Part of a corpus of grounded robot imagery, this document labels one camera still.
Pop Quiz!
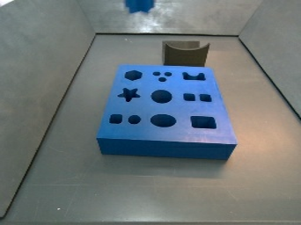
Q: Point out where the blue star object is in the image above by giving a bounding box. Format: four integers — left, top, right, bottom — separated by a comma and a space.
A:
125, 0, 155, 13

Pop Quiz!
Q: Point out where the blue shape sorting block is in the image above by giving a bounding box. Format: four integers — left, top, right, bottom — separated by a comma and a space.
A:
96, 65, 238, 160

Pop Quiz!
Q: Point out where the dark curved foam holder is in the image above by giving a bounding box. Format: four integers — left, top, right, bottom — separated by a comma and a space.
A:
162, 40, 210, 67

